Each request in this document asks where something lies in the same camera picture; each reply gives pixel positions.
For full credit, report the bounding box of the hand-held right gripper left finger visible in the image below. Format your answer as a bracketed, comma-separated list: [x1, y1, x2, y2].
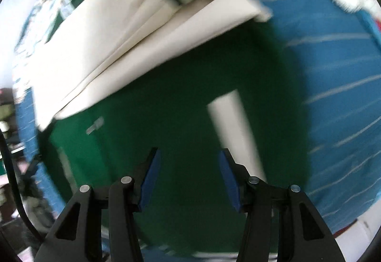
[36, 148, 161, 262]

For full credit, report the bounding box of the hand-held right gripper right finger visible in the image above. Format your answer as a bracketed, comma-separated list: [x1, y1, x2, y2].
[218, 148, 347, 262]

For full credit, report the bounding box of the green jacket with cream sleeves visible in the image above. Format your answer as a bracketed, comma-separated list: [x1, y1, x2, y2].
[30, 0, 313, 257]

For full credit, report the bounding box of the blue striped bed sheet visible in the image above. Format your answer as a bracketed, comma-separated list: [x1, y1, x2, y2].
[13, 0, 381, 258]

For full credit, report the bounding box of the green floral printed cloth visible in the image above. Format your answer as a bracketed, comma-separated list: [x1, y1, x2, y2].
[12, 0, 120, 99]

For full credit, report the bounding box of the black cable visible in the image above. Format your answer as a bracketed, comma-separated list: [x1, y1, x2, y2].
[0, 127, 45, 244]

